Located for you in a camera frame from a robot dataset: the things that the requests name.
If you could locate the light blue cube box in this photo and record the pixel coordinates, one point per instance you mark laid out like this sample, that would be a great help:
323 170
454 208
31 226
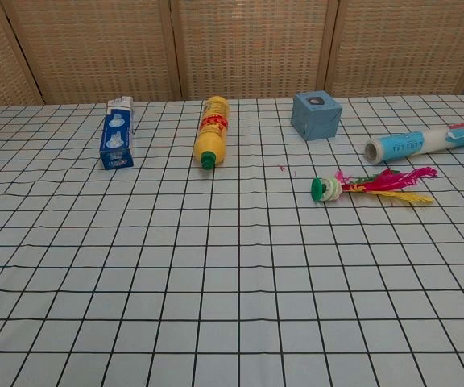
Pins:
314 117

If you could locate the small pink feather scraps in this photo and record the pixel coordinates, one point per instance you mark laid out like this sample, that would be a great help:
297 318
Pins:
282 168

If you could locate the white grid tablecloth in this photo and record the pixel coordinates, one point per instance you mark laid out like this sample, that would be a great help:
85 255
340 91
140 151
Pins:
216 262

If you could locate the plastic wrap roll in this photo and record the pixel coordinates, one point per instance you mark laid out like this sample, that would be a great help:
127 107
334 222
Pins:
417 141

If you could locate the small colourful flower toy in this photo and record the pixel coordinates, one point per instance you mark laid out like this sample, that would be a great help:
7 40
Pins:
330 189

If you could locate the blue toothpaste box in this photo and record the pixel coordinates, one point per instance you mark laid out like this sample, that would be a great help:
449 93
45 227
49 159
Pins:
117 137

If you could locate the yellow bottle with green cap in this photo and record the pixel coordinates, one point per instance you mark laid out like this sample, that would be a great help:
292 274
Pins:
212 129

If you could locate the woven folding screen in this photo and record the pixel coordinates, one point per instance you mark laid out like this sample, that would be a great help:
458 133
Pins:
232 44

